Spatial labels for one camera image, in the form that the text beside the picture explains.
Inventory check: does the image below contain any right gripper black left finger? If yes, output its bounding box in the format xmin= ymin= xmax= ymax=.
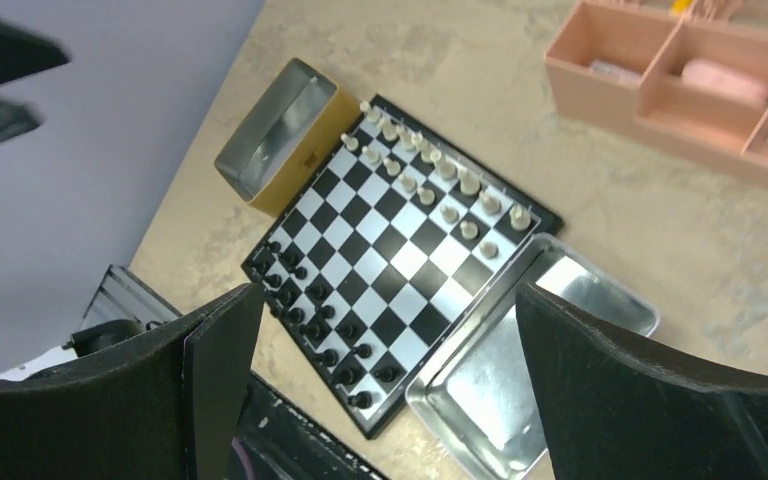
xmin=0 ymin=284 xmax=264 ymax=479

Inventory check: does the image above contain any black white chess board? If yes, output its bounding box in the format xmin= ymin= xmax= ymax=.
xmin=242 ymin=96 xmax=563 ymax=439

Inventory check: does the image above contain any white chess bishop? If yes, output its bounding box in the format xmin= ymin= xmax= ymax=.
xmin=458 ymin=169 xmax=482 ymax=197

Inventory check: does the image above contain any black chess pawn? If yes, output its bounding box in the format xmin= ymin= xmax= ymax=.
xmin=347 ymin=390 xmax=373 ymax=410

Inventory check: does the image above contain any white chess knight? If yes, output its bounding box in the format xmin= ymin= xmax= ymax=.
xmin=479 ymin=190 xmax=501 ymax=216

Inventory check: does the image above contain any white chess rook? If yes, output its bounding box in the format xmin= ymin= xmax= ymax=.
xmin=508 ymin=204 xmax=532 ymax=232

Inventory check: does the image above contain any empty metal tin lid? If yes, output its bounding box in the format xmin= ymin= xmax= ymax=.
xmin=405 ymin=233 xmax=660 ymax=479

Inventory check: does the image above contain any peach plastic desk organizer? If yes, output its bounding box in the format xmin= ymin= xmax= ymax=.
xmin=544 ymin=1 xmax=768 ymax=189

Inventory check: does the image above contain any pink eraser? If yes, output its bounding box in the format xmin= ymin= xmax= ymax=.
xmin=680 ymin=58 xmax=768 ymax=105

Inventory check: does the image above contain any white chess pawn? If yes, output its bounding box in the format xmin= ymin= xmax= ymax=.
xmin=478 ymin=241 xmax=499 ymax=259
xmin=398 ymin=172 xmax=418 ymax=194
xmin=459 ymin=220 xmax=479 ymax=240
xmin=440 ymin=205 xmax=460 ymax=224
xmin=416 ymin=186 xmax=436 ymax=206

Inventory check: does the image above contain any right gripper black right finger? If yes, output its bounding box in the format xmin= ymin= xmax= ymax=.
xmin=516 ymin=283 xmax=768 ymax=479

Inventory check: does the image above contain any metal tin with black pieces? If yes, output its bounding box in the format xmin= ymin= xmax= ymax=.
xmin=214 ymin=58 xmax=359 ymax=218

